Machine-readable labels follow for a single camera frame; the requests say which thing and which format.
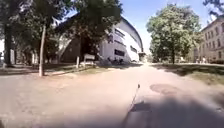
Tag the white curved-roof building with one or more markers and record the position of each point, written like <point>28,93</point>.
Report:
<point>123,43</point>

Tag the bench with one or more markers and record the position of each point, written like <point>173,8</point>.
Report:
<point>88,58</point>

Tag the grey asphalt path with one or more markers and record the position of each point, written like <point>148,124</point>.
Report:
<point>100,96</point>

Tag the dark leafy tree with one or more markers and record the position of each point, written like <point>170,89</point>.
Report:
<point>95,23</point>

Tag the round manhole cover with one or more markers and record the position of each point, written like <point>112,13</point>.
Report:
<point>164,88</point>

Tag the shaded grass strip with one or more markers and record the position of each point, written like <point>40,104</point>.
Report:
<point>50,69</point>

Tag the large green tree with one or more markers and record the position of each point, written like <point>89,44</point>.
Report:
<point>173,30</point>

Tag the pale slanted tree trunk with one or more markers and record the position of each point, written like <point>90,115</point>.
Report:
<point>42,50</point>

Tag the grass verge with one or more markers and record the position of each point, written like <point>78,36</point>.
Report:
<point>203,71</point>

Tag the beige multi-storey building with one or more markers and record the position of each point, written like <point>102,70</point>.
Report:
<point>213,41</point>

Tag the thick dark tree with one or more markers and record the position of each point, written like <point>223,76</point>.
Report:
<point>8,36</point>

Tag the short pale post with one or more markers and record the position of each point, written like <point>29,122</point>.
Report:
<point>77,62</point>

